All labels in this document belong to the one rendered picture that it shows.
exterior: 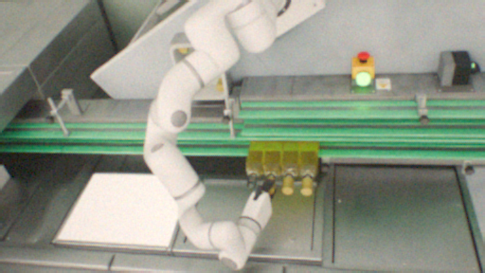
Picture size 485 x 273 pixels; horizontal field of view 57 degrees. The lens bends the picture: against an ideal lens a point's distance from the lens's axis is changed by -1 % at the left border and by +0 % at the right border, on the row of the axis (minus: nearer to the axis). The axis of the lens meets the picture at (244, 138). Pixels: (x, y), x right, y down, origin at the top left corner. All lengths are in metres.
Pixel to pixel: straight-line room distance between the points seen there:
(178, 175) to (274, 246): 0.46
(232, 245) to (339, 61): 0.74
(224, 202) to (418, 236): 0.63
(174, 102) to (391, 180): 0.89
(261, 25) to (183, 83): 0.24
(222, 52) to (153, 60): 0.64
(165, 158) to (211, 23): 0.34
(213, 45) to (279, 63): 0.55
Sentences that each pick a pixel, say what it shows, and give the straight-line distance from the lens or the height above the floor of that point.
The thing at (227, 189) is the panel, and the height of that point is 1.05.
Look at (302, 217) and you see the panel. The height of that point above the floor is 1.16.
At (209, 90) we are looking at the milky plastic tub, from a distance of 1.65.
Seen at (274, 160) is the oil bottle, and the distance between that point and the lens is 1.46.
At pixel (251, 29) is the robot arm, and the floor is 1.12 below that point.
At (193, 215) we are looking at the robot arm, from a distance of 1.26.
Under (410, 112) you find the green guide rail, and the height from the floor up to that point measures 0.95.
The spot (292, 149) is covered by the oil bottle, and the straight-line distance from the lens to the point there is 1.50.
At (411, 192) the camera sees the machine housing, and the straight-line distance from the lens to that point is 1.64.
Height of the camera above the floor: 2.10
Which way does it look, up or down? 47 degrees down
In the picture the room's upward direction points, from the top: 166 degrees counter-clockwise
